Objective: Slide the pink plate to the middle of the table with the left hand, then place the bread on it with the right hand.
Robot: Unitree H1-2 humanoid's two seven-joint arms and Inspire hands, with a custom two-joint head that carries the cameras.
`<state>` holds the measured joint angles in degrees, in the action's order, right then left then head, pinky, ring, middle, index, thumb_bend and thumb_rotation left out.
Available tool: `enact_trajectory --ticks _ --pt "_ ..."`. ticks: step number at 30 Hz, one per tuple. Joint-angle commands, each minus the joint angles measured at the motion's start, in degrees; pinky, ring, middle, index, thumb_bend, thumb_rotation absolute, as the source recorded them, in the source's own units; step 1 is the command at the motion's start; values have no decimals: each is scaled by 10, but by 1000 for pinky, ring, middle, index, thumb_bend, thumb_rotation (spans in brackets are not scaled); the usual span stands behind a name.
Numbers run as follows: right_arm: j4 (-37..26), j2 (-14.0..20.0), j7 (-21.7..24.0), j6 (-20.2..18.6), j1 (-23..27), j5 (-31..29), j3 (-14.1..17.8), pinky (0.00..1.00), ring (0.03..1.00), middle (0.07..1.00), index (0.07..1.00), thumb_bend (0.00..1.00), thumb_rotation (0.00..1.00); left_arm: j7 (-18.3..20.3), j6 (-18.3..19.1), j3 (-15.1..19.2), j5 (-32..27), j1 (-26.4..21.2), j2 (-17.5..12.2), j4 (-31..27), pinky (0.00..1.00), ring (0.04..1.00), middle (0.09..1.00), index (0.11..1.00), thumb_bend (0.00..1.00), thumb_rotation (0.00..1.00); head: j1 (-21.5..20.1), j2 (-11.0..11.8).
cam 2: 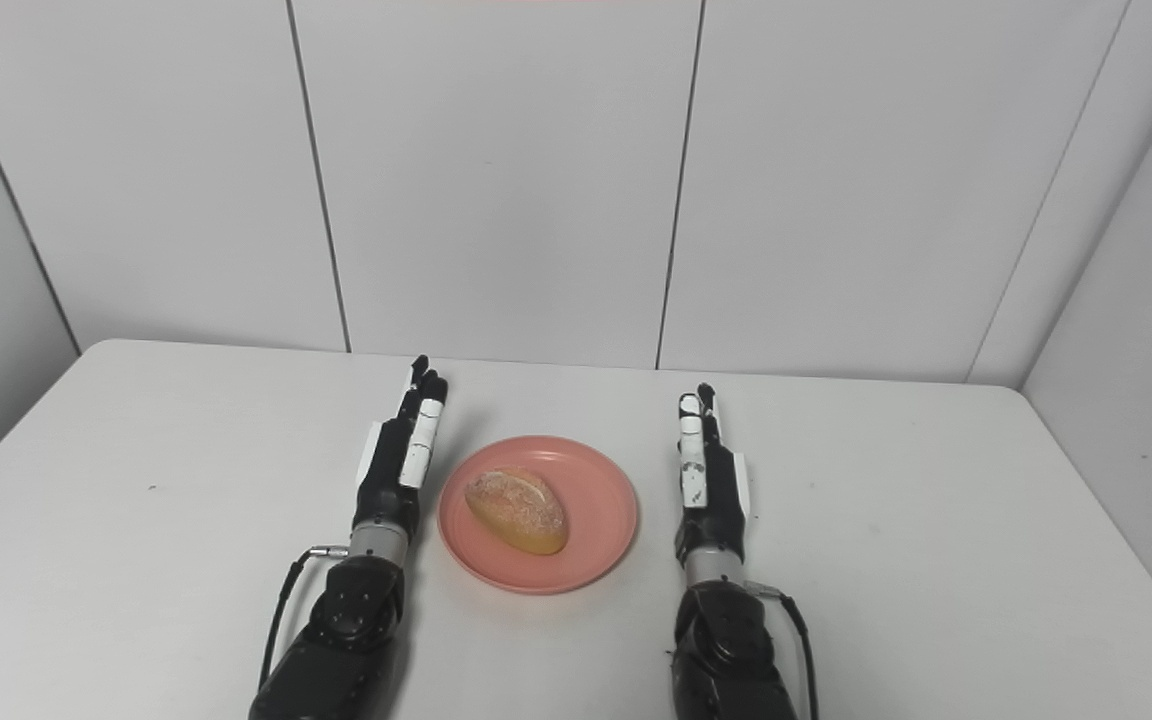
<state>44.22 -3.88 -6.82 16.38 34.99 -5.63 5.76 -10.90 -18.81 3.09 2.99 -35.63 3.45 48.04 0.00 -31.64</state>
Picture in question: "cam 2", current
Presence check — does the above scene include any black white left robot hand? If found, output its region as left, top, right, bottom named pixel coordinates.
left=352, top=355, right=450, bottom=531

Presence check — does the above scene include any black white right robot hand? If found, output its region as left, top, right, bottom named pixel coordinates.
left=674, top=383, right=750, bottom=561

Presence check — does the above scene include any pink round plate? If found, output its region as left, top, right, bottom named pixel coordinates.
left=437, top=435, right=640, bottom=597

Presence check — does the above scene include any golden bread roll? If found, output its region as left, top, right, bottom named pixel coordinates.
left=464, top=466, right=570, bottom=557

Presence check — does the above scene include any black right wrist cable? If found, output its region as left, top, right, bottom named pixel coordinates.
left=746, top=580, right=820, bottom=720

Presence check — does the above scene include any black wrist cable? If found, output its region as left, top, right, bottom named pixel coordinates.
left=746, top=580, right=820, bottom=720
left=256, top=545, right=350, bottom=691

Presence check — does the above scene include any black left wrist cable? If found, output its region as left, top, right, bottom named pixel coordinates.
left=256, top=545, right=350, bottom=691

